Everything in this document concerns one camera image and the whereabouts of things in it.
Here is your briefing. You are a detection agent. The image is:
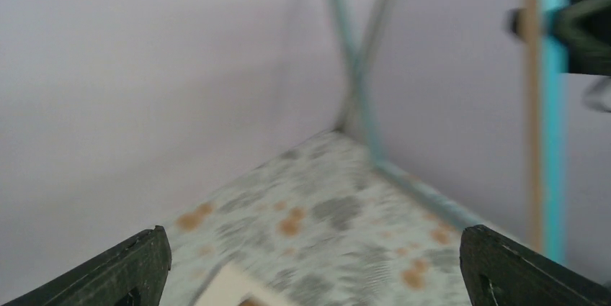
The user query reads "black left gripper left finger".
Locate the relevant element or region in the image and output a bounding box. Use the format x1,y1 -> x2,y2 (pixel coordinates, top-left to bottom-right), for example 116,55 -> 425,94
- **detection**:
5,225 -> 171,306

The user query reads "floral table mat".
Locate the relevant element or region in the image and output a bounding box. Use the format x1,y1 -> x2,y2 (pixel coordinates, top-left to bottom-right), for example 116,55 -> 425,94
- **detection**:
161,132 -> 470,305

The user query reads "white mat board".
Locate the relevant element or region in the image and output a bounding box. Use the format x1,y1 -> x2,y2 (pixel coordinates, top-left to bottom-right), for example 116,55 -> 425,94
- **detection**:
192,263 -> 291,306

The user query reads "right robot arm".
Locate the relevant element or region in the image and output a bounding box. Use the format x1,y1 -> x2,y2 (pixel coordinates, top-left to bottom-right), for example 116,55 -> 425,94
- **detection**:
507,0 -> 610,113

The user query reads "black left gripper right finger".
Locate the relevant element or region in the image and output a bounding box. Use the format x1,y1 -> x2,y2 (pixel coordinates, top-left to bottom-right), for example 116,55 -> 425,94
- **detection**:
460,225 -> 610,306

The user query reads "wooden picture frame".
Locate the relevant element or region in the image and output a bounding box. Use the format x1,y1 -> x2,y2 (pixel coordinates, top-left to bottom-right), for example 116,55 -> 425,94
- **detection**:
329,0 -> 568,264

